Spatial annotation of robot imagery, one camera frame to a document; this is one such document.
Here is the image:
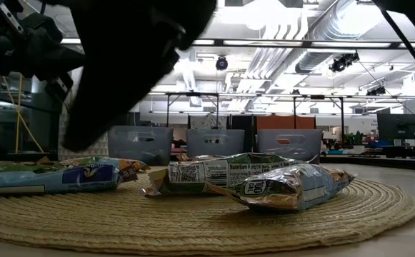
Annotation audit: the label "orange partition panel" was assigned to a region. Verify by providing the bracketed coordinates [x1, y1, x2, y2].
[256, 114, 316, 131]

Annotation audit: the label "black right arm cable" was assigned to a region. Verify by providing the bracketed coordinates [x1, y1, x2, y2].
[380, 6, 415, 89]

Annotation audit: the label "black ceiling track lights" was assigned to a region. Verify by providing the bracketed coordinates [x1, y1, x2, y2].
[328, 51, 361, 74]
[366, 85, 387, 96]

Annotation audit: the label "dark office desk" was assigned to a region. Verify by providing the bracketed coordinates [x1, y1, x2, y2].
[380, 144, 415, 161]

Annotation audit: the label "green granola bar nutrition label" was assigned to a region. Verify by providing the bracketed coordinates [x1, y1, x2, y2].
[138, 152, 317, 198]

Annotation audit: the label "black background rig frame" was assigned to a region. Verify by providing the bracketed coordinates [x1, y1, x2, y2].
[164, 91, 221, 130]
[291, 94, 346, 130]

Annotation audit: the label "black computer monitor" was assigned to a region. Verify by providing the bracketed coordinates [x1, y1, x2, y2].
[376, 113, 415, 141]

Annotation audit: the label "light blue orange granola bar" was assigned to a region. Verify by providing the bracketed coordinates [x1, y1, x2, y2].
[206, 163, 358, 212]

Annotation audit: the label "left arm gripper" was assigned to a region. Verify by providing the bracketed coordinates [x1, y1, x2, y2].
[0, 0, 86, 103]

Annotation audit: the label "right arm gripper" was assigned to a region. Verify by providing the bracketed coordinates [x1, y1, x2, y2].
[55, 0, 217, 153]

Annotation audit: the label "grey translucent plastic bin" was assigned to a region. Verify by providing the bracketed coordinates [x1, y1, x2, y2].
[107, 125, 174, 166]
[186, 128, 246, 158]
[256, 128, 323, 165]

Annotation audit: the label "black ceiling spotlight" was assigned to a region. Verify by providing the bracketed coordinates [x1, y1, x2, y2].
[215, 55, 229, 71]

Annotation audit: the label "yellow cord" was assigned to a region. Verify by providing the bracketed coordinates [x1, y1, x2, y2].
[1, 72, 45, 154]

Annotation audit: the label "silver ventilation duct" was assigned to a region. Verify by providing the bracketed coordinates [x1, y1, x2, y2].
[294, 0, 364, 75]

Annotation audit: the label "small plant in white pot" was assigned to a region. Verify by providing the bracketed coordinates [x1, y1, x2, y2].
[342, 130, 366, 155]

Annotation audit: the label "round woven straw placemat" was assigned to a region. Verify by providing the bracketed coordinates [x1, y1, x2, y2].
[0, 174, 415, 256]

